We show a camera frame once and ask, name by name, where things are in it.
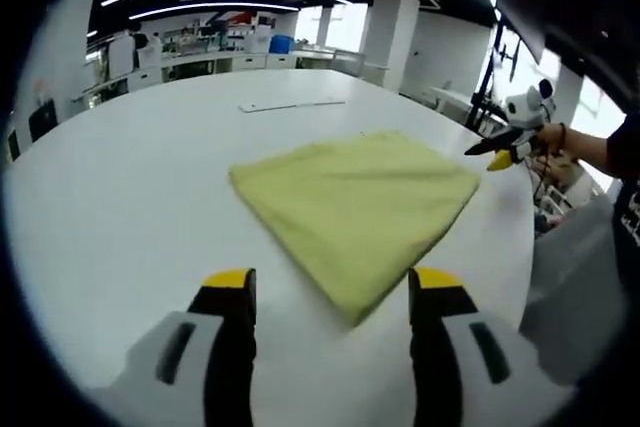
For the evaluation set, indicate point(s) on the yellow garment with dark sleeves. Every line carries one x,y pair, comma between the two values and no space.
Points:
355,207

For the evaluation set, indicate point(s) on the grey mesh chair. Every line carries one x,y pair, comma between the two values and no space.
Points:
570,287

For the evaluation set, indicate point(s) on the white template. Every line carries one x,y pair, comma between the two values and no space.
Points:
280,106

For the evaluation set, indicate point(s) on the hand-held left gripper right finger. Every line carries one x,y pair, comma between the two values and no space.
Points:
450,372

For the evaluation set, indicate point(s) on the white square pillar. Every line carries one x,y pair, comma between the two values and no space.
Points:
55,47

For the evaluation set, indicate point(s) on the white counter cabinets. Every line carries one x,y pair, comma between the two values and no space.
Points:
230,63

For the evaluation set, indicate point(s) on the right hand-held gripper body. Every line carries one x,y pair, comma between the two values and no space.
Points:
525,109

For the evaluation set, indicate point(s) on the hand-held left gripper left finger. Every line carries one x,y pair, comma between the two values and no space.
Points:
200,372

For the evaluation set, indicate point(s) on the black monitor stand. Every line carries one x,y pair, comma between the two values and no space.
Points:
492,77

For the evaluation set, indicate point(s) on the white tall cabinet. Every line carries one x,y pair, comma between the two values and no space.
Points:
121,56

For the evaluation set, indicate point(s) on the black box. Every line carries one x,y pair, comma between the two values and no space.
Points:
43,121

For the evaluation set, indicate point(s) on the blue bin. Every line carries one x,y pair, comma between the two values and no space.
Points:
280,43

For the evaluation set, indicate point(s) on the white window pillar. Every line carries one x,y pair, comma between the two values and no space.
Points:
392,39

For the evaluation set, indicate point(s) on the person's right hand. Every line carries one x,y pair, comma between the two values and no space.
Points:
550,139

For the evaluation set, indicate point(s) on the person's black printed t-shirt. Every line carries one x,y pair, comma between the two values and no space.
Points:
625,147

